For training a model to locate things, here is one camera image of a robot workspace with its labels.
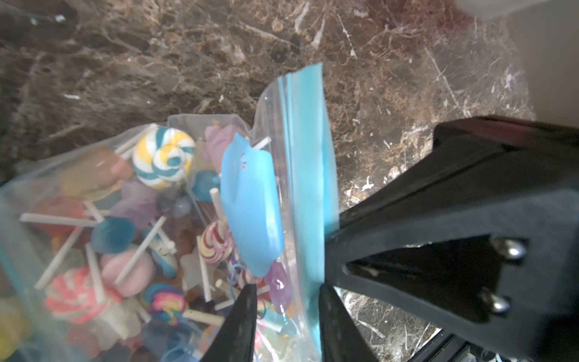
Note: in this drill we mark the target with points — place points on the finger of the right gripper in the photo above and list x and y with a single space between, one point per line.
480 238

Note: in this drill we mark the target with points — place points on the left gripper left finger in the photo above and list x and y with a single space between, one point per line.
236 338

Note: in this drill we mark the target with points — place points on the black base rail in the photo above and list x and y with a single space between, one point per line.
444 346

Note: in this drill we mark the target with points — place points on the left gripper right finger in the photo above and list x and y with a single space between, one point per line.
340 338

